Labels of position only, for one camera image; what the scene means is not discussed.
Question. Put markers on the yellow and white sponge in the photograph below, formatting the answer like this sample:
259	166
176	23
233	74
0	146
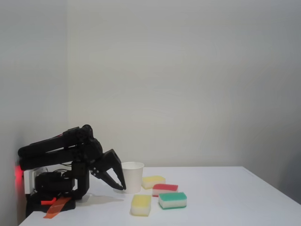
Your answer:
152	181
141	204

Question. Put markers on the white paper cup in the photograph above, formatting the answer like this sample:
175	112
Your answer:
134	176

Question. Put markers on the red and white sponge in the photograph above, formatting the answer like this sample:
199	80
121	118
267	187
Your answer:
164	189

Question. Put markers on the orange table clamp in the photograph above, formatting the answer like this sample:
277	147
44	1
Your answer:
56	207

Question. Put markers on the green and white sponge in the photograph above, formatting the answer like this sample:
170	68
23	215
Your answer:
172	200

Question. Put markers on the white power box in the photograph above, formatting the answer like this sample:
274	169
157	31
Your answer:
28	181

